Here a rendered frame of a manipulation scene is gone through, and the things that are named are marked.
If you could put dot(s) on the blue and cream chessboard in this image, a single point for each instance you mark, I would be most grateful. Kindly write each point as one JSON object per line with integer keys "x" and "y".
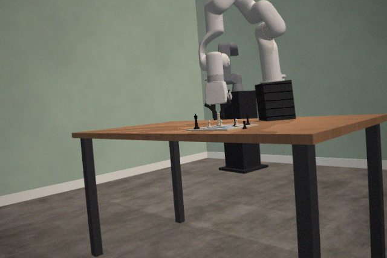
{"x": 226, "y": 127}

